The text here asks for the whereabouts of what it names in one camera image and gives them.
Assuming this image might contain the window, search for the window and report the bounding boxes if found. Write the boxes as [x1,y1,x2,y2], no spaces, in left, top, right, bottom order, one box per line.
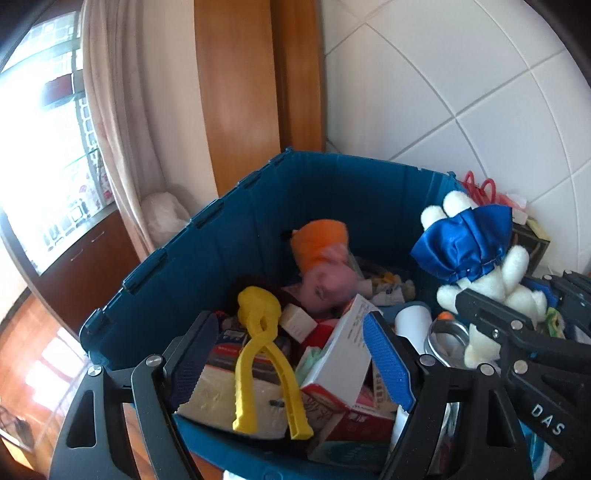
[0,9,116,278]

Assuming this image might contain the cream flat packet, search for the cream flat packet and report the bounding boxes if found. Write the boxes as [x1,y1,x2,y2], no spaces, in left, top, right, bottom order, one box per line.
[175,364,289,439]

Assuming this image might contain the teal box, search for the teal box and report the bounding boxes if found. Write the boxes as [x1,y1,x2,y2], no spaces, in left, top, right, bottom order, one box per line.
[307,438,393,472]

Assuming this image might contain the wooden door frame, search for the wooden door frame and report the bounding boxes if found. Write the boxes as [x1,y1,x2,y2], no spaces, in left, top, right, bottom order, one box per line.
[194,0,326,197]

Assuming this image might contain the beige curtain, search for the beige curtain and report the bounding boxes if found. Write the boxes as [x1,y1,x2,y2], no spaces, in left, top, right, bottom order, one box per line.
[81,0,199,264]

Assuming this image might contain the small white box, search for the small white box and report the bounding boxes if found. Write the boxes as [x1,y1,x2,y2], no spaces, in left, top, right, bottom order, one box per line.
[279,302,319,342]

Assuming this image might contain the white plush toy blue dress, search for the white plush toy blue dress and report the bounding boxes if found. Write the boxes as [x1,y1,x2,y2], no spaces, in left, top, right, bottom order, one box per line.
[411,190,550,370]

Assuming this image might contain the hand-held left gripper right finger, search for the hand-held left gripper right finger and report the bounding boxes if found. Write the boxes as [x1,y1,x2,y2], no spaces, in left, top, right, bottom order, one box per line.
[362,310,539,480]

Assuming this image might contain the red and white box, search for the red and white box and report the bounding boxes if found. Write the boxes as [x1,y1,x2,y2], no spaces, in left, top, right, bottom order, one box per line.
[318,406,398,444]

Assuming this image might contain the blue folding storage container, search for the blue folding storage container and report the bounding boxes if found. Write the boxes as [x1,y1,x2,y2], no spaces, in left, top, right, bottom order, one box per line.
[78,147,467,480]

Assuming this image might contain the white plastic bag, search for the white plastic bag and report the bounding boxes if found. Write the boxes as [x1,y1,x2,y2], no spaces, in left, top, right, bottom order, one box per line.
[141,191,192,241]

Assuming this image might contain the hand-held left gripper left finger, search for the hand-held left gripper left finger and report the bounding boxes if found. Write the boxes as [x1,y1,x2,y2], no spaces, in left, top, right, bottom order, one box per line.
[48,310,221,480]

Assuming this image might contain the pink plush toy orange hat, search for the pink plush toy orange hat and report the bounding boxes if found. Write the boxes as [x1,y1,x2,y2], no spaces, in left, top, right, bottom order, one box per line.
[281,220,358,320]

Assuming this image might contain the yellow plastic clamp tongs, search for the yellow plastic clamp tongs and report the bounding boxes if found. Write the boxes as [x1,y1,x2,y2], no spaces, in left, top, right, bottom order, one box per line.
[232,286,315,440]

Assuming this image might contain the brown wooden cabinet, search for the brown wooden cabinet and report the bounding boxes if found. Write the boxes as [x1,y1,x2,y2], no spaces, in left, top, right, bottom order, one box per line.
[39,203,141,333]

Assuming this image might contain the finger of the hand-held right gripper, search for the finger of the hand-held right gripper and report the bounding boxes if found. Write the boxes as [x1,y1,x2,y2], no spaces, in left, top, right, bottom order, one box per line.
[455,288,591,388]
[526,271,591,342]

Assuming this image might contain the white medicine box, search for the white medicine box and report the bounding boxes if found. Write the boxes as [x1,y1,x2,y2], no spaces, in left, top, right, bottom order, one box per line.
[299,295,398,411]

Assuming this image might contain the dark gift bag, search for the dark gift bag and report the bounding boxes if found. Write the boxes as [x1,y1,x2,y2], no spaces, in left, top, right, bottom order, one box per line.
[510,222,552,278]

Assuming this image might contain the silver metal ring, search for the silver metal ring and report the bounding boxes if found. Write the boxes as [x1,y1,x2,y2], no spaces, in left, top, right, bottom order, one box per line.
[425,316,472,370]

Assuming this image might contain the red toy suitcase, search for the red toy suitcase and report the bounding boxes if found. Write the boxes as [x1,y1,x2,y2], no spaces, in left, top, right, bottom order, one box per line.
[459,171,499,204]

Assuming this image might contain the red and grey box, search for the red and grey box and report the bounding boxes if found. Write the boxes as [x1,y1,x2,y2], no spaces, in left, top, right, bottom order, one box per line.
[203,328,296,384]

